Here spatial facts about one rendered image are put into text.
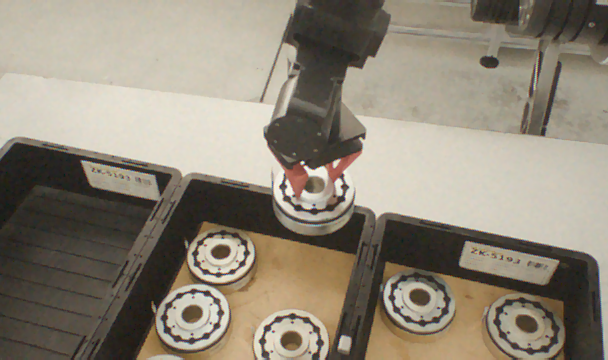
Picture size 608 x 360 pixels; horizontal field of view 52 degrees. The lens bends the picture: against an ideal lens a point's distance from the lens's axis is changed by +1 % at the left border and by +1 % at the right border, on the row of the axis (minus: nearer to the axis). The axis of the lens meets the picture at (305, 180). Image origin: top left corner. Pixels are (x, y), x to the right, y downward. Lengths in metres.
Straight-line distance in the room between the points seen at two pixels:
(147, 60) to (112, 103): 1.33
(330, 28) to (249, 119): 0.83
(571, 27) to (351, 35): 0.47
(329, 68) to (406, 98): 1.97
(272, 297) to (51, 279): 0.34
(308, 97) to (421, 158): 0.78
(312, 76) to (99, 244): 0.57
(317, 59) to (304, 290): 0.44
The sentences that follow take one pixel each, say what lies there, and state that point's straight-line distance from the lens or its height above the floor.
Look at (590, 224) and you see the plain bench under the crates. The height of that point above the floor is 0.70.
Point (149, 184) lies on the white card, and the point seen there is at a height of 0.90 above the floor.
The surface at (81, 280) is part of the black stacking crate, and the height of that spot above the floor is 0.83.
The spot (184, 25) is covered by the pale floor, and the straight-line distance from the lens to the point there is 2.98.
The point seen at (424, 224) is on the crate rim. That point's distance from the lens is 0.90.
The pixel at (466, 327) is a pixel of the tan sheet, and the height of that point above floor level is 0.83.
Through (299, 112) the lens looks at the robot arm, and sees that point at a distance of 0.55.
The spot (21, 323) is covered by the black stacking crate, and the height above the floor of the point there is 0.83.
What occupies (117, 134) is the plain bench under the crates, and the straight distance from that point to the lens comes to 1.40.
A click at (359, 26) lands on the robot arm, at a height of 1.31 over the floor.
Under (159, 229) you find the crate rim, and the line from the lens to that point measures 0.90.
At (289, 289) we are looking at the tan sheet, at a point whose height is 0.83.
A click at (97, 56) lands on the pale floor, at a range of 2.88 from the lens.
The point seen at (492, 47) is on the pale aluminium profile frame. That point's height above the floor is 0.09.
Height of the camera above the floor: 1.62
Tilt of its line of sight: 48 degrees down
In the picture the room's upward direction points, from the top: straight up
